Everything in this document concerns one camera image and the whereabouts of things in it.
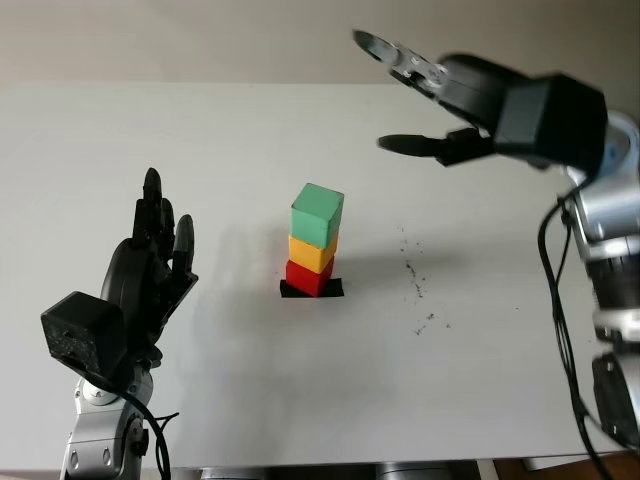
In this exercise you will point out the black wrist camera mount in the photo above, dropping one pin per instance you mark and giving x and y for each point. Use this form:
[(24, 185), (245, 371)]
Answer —
[(82, 330), (550, 125)]

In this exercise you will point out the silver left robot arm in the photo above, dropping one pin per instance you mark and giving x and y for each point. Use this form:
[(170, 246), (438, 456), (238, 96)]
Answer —
[(92, 440)]

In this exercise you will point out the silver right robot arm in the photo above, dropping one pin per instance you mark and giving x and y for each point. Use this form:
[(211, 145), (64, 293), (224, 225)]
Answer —
[(615, 210)]

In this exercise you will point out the yellow cube block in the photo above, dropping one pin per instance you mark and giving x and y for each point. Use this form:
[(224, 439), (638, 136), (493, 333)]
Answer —
[(307, 255)]

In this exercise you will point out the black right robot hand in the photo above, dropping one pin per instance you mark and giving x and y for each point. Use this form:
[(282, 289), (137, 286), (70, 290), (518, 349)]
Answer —
[(475, 90)]

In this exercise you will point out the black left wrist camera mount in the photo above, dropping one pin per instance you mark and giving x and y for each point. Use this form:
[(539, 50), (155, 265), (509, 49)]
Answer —
[(82, 330)]

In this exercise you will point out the black tape strip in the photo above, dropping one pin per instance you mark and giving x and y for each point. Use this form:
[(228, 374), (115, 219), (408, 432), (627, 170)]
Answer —
[(337, 289)]

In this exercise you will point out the green cube block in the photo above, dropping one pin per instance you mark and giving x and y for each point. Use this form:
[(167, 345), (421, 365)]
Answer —
[(312, 215)]

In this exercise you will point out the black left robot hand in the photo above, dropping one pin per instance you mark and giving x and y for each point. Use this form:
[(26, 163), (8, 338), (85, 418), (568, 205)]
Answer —
[(145, 280)]

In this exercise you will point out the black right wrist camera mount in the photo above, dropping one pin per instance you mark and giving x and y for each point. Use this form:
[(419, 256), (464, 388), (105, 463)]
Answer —
[(550, 125)]

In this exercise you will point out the red cube block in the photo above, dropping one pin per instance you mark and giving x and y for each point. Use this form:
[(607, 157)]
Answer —
[(307, 280)]

